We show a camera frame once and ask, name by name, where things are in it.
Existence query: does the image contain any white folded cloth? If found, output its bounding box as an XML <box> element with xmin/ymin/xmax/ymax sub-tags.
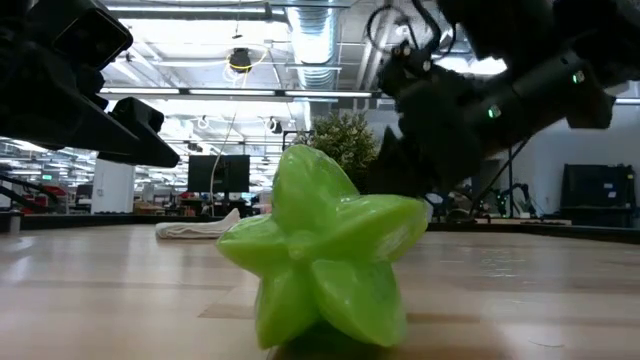
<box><xmin>154</xmin><ymin>207</ymin><xmax>242</xmax><ymax>240</ymax></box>

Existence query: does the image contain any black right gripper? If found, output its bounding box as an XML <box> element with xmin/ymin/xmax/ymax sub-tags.
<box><xmin>367</xmin><ymin>43</ymin><xmax>484</xmax><ymax>199</ymax></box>

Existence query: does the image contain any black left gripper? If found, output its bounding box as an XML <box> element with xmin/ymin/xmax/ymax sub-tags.
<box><xmin>0</xmin><ymin>0</ymin><xmax>142</xmax><ymax>156</ymax></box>

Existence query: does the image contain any black background monitor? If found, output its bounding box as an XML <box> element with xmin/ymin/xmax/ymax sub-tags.
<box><xmin>187</xmin><ymin>154</ymin><xmax>251</xmax><ymax>194</ymax></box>

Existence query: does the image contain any lime green toy starfruit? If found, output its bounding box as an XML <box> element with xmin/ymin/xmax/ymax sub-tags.
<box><xmin>216</xmin><ymin>143</ymin><xmax>430</xmax><ymax>350</ymax></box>

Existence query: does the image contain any artificial plant in black pot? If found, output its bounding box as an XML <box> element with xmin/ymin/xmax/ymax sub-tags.
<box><xmin>294</xmin><ymin>112</ymin><xmax>381</xmax><ymax>194</ymax></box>

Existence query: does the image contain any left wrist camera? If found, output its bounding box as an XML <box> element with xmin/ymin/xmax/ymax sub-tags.
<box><xmin>52</xmin><ymin>2</ymin><xmax>135</xmax><ymax>71</ymax></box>

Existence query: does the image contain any white pillar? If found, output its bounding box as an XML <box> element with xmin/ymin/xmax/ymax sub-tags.
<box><xmin>90</xmin><ymin>158</ymin><xmax>137</xmax><ymax>215</ymax></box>

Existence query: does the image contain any silver ventilation duct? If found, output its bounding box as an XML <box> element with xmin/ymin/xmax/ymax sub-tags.
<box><xmin>285</xmin><ymin>0</ymin><xmax>347</xmax><ymax>91</ymax></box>

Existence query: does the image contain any black equipment case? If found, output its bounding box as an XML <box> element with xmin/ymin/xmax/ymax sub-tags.
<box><xmin>559</xmin><ymin>163</ymin><xmax>638</xmax><ymax>229</ymax></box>

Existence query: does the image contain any overhead light bar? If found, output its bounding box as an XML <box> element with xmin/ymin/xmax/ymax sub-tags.
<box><xmin>98</xmin><ymin>86</ymin><xmax>396</xmax><ymax>104</ymax></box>

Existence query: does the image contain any black overhead camera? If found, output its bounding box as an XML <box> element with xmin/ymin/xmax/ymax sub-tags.
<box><xmin>228</xmin><ymin>47</ymin><xmax>253</xmax><ymax>72</ymax></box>

